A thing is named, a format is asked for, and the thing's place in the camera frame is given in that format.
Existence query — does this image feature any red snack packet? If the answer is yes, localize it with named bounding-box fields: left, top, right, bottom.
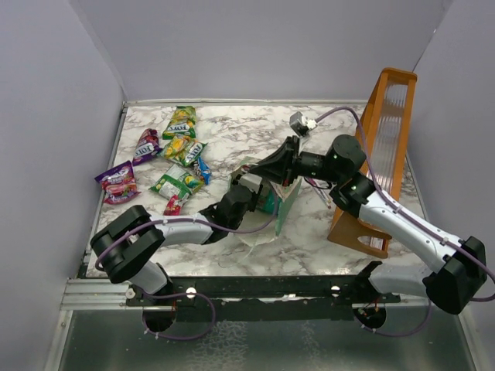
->
left=163, top=195, right=183, bottom=216

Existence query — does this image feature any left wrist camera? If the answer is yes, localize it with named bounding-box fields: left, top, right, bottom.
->
left=238, top=172, right=263, bottom=193

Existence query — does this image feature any teal snack packet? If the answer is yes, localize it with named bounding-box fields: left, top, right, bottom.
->
left=257, top=189, right=275, bottom=213

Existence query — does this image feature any green white snack packet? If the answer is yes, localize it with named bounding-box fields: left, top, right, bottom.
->
left=149, top=165, right=204, bottom=200

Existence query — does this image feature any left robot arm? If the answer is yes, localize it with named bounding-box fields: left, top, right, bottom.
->
left=90, top=185, right=259, bottom=305

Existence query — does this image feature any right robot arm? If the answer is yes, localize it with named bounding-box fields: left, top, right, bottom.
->
left=249, top=134, right=487, bottom=315

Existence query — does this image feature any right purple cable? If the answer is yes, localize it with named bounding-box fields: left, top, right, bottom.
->
left=315, top=106, right=495, bottom=338

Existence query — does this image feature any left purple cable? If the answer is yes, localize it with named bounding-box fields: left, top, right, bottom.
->
left=94, top=181, right=280, bottom=341

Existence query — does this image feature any purple cable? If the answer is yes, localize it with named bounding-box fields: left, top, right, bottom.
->
left=315, top=106, right=495, bottom=338
left=94, top=181, right=280, bottom=341

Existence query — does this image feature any purple berry candy bag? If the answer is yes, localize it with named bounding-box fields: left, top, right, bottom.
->
left=94, top=161, right=141, bottom=205

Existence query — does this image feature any green paper gift bag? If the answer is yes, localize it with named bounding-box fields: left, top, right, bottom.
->
left=229, top=157, right=302, bottom=248

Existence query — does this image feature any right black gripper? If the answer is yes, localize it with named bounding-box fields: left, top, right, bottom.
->
left=250, top=136, right=343, bottom=189

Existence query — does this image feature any blue Oreo packet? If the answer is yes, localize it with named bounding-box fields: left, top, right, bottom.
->
left=193, top=157, right=211, bottom=185

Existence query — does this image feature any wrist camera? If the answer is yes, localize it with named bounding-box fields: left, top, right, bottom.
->
left=289, top=111, right=318, bottom=138
left=238, top=172, right=263, bottom=193

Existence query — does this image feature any purple Fox's candy bag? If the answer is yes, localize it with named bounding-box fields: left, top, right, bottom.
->
left=132, top=128, right=162, bottom=166

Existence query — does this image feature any purple capped marker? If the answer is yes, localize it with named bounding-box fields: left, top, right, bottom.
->
left=304, top=177, right=332, bottom=209

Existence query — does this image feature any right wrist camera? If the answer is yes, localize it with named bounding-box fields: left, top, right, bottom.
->
left=289, top=111, right=318, bottom=138

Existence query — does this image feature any wooden rack with clear slats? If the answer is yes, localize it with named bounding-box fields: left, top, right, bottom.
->
left=328, top=67, right=418, bottom=259

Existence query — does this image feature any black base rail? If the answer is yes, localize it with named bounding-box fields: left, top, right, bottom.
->
left=126, top=274, right=400, bottom=323

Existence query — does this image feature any green yellow Fox's candy bag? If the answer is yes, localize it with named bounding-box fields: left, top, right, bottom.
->
left=162, top=106, right=196, bottom=140

